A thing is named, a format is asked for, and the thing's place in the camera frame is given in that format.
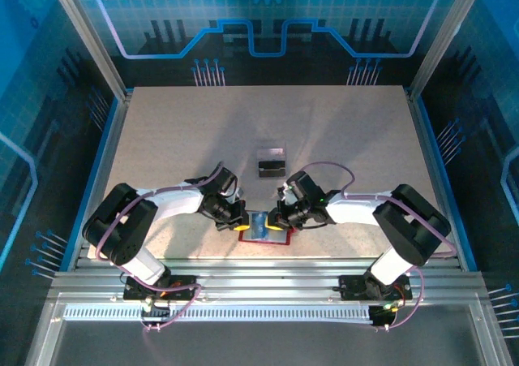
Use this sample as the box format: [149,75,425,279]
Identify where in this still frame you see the red leather card holder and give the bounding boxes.
[237,209,295,247]

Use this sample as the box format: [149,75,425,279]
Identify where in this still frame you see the blue card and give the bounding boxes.
[247,211,271,241]

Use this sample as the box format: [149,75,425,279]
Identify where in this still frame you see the dark green patterned card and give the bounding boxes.
[258,161,286,179]

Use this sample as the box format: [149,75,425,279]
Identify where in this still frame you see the grey metal plate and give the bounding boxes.
[50,320,487,366]

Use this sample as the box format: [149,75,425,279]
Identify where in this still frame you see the aluminium front rail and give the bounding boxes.
[48,257,487,305]

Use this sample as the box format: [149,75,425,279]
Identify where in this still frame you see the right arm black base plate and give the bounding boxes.
[338,273,414,302]

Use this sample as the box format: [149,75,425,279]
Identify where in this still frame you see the slotted white cable duct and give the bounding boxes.
[62,304,375,323]

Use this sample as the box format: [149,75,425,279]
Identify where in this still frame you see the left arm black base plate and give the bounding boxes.
[122,273,200,302]

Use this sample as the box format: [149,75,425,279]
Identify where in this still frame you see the aluminium side rail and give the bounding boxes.
[405,86,478,273]
[66,88,134,272]

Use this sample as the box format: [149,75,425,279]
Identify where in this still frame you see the aluminium frame post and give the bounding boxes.
[406,0,491,99]
[44,0,133,102]

